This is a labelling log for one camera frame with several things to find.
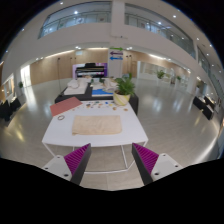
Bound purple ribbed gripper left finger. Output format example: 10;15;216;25
42;143;92;186

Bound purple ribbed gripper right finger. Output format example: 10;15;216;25
131;142;184;186

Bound beige towel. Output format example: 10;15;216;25
72;115;122;135

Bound white table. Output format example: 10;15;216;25
42;100;148;155

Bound red paper sheet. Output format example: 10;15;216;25
50;97;82;116

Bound black display platform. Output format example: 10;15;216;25
54;85;139;114

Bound potted green plant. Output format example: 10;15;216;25
113;74;135;106

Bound blue sheet on platform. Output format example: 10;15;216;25
92;89;113;97

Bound white architectural model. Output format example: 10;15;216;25
64;79;87;95

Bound black chairs at right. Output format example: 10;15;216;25
193;96;215;120

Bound black chairs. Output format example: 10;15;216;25
193;96;215;120
0;98;21;121

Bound black chairs at left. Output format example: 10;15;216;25
0;98;21;121

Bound background potted plant right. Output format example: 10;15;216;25
156;70;165;79

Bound black piano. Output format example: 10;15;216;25
75;63;107;78

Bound white pillar with arrow signs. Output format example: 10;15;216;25
108;0;125;77

